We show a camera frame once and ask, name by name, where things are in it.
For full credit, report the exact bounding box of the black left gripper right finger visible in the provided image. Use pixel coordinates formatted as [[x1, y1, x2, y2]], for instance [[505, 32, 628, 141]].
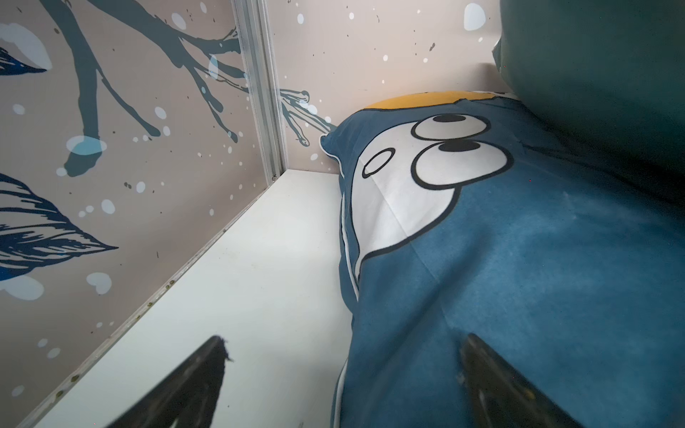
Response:
[[460, 333, 582, 428]]

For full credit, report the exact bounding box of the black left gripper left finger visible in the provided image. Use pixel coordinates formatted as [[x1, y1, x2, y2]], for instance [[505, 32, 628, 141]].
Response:
[[109, 335, 230, 428]]

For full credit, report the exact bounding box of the blue cartoon pillow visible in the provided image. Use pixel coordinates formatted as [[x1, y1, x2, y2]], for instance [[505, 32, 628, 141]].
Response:
[[319, 93, 684, 427]]

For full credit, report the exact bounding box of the teal cat pillow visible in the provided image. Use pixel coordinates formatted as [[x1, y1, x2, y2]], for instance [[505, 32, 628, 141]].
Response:
[[493, 1, 684, 173]]

